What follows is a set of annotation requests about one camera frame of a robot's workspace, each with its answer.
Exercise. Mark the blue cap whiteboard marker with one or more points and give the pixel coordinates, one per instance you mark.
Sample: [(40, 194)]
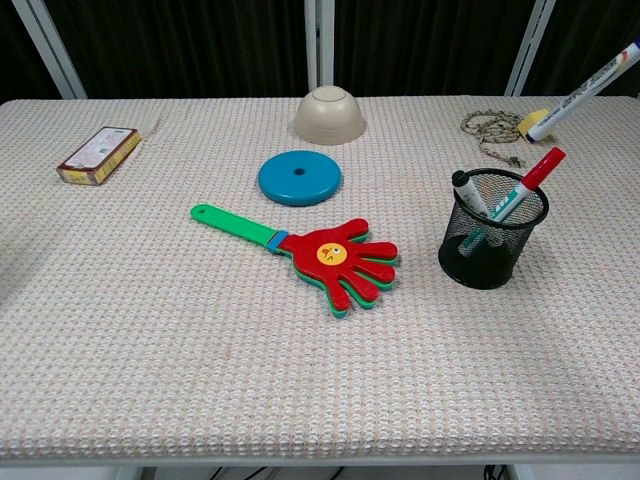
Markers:
[(585, 92)]

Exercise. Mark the black cap whiteboard marker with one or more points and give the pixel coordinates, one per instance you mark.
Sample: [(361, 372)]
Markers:
[(471, 195)]

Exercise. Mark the black mesh pen cup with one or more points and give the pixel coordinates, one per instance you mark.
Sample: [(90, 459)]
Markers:
[(492, 260)]

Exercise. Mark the red cap whiteboard marker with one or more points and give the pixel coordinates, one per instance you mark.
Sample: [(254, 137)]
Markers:
[(525, 187)]

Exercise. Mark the red green hand clapper toy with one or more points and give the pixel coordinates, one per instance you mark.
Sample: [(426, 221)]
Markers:
[(340, 255)]

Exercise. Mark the blue round disc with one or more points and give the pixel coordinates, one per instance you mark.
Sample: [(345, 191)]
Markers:
[(300, 177)]

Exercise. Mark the beige upturned bowl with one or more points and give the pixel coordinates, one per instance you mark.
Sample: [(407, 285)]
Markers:
[(328, 117)]

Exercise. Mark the white woven tablecloth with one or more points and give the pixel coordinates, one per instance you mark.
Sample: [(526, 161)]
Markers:
[(200, 350)]

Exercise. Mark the dark curtain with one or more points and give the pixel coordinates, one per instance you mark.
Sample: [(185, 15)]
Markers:
[(190, 45)]

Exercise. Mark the brown yellow cardboard box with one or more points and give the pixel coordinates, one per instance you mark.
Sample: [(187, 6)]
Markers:
[(100, 155)]

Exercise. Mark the yellow sponge cube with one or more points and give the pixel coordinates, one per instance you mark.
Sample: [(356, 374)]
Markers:
[(531, 120)]

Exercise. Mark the white metal frame post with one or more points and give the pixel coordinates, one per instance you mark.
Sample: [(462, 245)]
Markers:
[(318, 45), (50, 45), (529, 47)]

